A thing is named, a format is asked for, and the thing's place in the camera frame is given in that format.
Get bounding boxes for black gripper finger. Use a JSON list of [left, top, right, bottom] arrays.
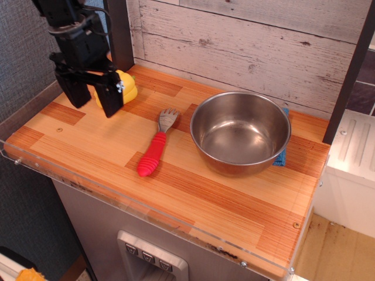
[[55, 70, 91, 108], [95, 71, 124, 118]]

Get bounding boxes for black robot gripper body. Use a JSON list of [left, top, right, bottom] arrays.
[[48, 17, 117, 84]]

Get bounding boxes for yellow toy capsicum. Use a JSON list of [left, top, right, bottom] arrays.
[[93, 69, 138, 109]]

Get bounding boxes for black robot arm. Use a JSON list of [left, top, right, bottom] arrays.
[[34, 1, 124, 118]]

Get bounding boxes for stainless steel pot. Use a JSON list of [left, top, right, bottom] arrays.
[[190, 91, 284, 177]]

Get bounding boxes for blue cloth under pot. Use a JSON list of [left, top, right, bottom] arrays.
[[271, 108, 291, 167]]

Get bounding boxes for clear acrylic left guard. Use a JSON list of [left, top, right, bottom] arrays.
[[1, 81, 63, 141]]

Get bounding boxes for clear acrylic guard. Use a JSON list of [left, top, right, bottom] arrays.
[[4, 135, 299, 280], [1, 81, 63, 141]]

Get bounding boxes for clear acrylic front guard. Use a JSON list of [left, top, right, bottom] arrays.
[[4, 135, 299, 280]]

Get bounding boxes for grey toy fridge cabinet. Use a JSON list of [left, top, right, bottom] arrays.
[[53, 180, 265, 280]]

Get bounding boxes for silver dispenser button panel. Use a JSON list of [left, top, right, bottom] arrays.
[[117, 230, 189, 280]]

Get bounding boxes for yellow object bottom left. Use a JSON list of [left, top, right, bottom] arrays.
[[15, 268, 46, 281]]

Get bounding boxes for white toy sink unit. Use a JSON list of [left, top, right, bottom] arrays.
[[313, 110, 374, 237]]

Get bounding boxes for red handled metal spork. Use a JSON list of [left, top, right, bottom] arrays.
[[137, 108, 179, 177]]

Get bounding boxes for dark right frame post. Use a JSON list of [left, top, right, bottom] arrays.
[[322, 1, 374, 145]]

